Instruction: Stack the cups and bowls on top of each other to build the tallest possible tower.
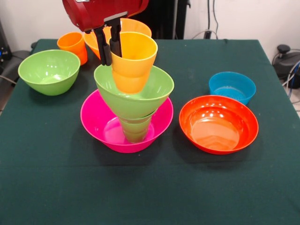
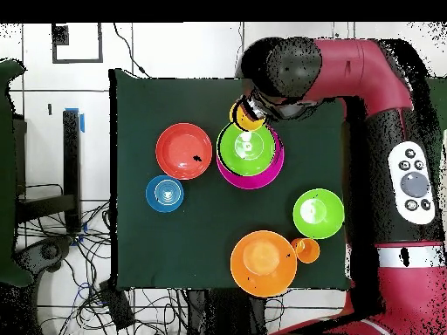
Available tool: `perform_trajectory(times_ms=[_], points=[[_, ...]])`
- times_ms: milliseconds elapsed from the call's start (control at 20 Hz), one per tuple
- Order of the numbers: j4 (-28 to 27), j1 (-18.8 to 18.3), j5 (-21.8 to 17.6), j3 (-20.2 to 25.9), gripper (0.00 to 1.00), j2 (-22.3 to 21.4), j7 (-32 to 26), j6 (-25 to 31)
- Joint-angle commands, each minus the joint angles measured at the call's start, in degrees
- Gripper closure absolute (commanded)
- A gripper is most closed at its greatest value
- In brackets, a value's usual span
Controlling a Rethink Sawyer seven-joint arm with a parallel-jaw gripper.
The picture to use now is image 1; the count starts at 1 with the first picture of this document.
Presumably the dark grey floor case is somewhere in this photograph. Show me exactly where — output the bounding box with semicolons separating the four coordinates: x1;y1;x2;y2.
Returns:
0;50;31;82

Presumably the large green plastic bowl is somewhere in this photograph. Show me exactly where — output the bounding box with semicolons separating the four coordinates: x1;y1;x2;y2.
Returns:
18;49;81;96
93;64;175;119

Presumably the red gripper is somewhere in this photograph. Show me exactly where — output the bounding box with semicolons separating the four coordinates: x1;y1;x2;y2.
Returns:
62;0;150;67

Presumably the small green plastic bowl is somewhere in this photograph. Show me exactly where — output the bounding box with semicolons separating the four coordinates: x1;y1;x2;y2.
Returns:
119;110;157;120

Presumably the black wall cable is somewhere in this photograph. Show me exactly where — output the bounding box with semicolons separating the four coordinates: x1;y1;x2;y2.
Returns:
212;0;220;33

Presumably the orange plastic cup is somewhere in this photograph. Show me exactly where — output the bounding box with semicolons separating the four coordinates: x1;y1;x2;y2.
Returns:
57;31;89;66

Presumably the dark green table cloth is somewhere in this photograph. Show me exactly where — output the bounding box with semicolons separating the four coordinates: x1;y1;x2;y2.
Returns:
0;38;300;225

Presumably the green plastic cup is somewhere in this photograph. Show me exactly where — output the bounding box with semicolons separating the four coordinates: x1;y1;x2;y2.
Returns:
120;114;153;143

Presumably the red plastic bowl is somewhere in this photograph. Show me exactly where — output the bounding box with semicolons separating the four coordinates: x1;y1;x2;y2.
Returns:
179;95;260;155

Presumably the yellow plastic cup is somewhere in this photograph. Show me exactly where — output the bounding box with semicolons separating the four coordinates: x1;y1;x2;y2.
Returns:
109;31;158;95

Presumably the blue plastic bowl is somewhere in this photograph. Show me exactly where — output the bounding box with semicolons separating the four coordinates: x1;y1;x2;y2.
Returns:
209;71;257;105

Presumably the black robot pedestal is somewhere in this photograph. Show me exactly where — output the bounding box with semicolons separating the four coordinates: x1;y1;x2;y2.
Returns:
127;0;188;40

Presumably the large orange plastic bowl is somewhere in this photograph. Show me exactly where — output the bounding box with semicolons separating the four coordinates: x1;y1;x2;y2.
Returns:
83;18;152;60

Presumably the pink plastic bowl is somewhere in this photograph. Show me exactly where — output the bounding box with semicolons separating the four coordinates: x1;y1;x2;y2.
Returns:
80;89;174;154

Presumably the black computer tower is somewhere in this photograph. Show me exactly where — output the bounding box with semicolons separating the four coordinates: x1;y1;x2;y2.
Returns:
0;20;13;61

